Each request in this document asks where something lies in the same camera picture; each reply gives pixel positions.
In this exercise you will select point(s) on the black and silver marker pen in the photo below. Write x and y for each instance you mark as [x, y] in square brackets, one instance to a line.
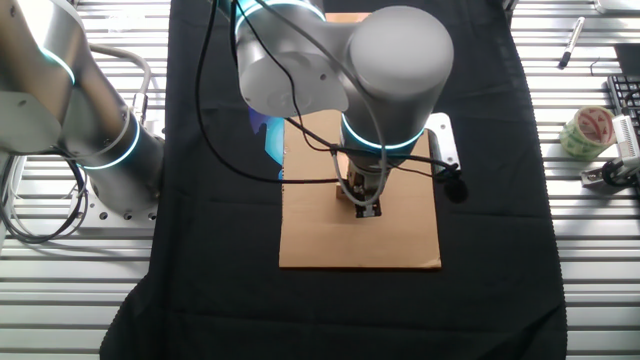
[572, 40]

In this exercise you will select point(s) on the clear plastic film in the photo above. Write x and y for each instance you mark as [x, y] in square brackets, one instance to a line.
[125, 22]

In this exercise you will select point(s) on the black keyboard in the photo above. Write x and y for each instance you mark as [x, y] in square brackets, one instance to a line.
[625, 92]

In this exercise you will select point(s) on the metal camera bracket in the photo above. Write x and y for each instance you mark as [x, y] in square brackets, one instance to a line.
[592, 177]

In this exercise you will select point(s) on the silver camera on stand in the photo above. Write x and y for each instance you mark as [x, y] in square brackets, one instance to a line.
[627, 137]

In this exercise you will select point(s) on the small wooden block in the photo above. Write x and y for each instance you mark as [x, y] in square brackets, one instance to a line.
[342, 192]

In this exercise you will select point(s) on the grey flat device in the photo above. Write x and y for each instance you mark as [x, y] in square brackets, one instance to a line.
[617, 6]

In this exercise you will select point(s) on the black box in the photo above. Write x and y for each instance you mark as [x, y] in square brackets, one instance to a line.
[627, 60]

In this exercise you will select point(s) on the small allen key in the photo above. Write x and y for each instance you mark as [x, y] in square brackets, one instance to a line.
[591, 67]

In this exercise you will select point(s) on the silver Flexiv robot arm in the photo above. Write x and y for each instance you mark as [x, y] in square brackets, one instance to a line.
[400, 65]

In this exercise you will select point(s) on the silver wrist camera mount plate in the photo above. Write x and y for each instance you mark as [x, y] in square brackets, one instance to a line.
[447, 135]

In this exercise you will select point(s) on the clear packing tape roll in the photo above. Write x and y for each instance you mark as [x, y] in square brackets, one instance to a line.
[570, 140]

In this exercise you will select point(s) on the black cloth with blue print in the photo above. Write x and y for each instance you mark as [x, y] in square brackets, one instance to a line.
[225, 250]

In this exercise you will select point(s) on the brown cardboard sheet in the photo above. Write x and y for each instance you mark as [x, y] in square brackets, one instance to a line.
[310, 240]

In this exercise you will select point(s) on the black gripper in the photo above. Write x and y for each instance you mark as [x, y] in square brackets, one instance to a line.
[365, 182]

